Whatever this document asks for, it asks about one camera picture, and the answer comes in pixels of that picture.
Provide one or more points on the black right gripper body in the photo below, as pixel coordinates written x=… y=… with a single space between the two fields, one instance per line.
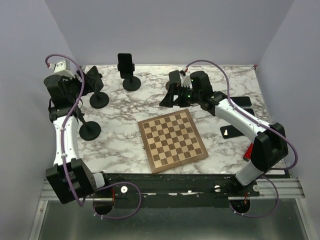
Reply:
x=186 y=96

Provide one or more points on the black front phone stand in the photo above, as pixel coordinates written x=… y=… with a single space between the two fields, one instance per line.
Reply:
x=89 y=130

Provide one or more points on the round wooden phone stand left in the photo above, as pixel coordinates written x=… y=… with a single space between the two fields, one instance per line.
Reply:
x=174 y=78

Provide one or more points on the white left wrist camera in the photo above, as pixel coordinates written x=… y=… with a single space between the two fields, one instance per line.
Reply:
x=62 y=68

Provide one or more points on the black round phone stand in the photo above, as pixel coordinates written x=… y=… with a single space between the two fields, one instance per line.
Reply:
x=99 y=100
x=132 y=84

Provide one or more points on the red toy microphone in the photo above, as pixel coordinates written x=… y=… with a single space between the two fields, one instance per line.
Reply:
x=247 y=155

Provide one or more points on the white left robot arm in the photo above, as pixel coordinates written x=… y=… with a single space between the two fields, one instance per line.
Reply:
x=70 y=178

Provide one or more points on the black phone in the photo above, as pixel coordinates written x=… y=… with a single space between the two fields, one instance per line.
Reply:
x=230 y=131

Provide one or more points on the dark blue phone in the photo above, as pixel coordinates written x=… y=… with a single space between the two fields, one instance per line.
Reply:
x=242 y=101

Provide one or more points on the wooden chessboard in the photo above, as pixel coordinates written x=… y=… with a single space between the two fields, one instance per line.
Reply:
x=171 y=140

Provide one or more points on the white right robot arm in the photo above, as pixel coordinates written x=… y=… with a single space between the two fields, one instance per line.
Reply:
x=268 y=144

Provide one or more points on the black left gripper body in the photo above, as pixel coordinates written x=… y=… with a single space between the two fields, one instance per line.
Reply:
x=74 y=85

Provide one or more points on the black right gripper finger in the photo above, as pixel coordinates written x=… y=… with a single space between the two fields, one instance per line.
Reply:
x=173 y=89
x=168 y=100

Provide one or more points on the aluminium front rail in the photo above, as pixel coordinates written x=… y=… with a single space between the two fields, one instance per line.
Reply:
x=287 y=188

